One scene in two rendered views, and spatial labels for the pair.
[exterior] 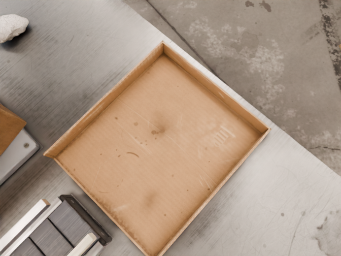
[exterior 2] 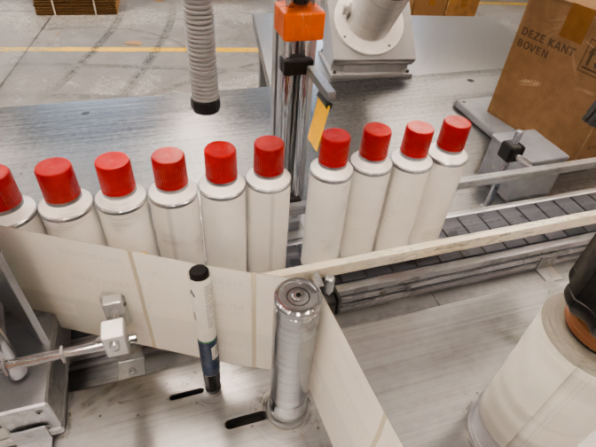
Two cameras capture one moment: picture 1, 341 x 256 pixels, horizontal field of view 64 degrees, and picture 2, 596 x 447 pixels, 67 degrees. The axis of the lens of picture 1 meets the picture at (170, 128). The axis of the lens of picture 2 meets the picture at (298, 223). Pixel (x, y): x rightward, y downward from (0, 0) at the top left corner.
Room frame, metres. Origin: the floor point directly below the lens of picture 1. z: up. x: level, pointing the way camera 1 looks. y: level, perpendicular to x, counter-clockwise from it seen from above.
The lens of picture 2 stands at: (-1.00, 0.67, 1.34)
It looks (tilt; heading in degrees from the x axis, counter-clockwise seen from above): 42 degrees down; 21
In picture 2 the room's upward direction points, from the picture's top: 5 degrees clockwise
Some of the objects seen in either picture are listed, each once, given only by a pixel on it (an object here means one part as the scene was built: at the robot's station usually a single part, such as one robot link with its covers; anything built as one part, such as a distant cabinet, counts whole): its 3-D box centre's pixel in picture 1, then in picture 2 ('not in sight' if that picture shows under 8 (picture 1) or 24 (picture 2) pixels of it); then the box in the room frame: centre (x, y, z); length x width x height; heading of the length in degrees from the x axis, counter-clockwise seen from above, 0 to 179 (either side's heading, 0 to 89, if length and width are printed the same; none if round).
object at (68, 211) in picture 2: not in sight; (81, 243); (-0.77, 1.01, 0.98); 0.05 x 0.05 x 0.20
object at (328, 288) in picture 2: not in sight; (325, 308); (-0.66, 0.76, 0.89); 0.03 x 0.03 x 0.12; 42
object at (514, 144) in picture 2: not in sight; (510, 179); (-0.28, 0.57, 0.91); 0.07 x 0.03 x 0.16; 42
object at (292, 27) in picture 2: not in sight; (299, 144); (-0.56, 0.85, 1.05); 0.10 x 0.04 x 0.33; 42
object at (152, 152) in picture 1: (158, 144); not in sight; (0.11, 0.02, 0.85); 0.30 x 0.26 x 0.04; 132
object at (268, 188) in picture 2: not in sight; (267, 215); (-0.63, 0.85, 0.98); 0.05 x 0.05 x 0.20
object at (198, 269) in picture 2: not in sight; (207, 337); (-0.80, 0.83, 0.97); 0.02 x 0.02 x 0.19
